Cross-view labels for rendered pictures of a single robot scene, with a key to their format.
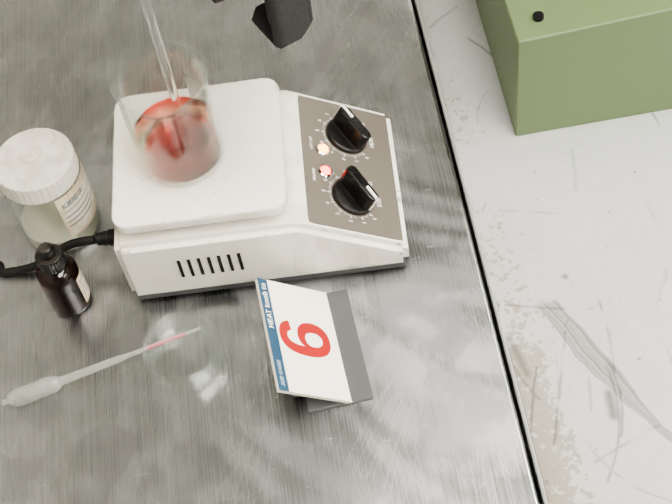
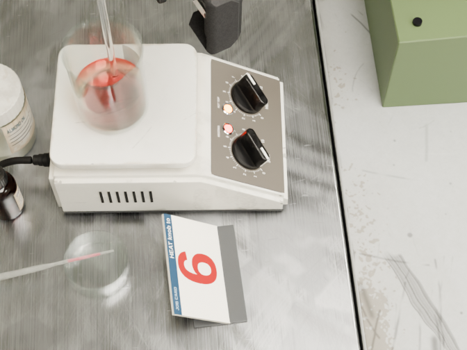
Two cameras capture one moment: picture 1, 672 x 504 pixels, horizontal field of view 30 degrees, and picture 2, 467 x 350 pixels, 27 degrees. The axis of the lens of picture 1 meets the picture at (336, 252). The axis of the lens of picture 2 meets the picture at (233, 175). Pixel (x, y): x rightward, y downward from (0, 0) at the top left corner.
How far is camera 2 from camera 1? 13 cm
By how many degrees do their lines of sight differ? 7
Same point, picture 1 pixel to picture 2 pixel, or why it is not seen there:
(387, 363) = (260, 292)
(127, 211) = (63, 150)
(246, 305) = (151, 228)
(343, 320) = (228, 251)
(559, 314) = (402, 267)
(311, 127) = (219, 88)
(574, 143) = (429, 119)
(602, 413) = not seen: outside the picture
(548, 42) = (422, 45)
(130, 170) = (68, 113)
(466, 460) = not seen: outside the picture
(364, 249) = (252, 198)
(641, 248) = not seen: outside the picture
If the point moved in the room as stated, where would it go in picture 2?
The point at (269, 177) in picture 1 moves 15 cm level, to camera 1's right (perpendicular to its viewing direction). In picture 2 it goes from (183, 135) to (365, 123)
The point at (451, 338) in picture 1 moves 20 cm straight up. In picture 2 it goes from (314, 277) to (336, 164)
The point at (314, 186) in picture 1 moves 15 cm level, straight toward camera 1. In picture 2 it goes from (218, 142) to (233, 309)
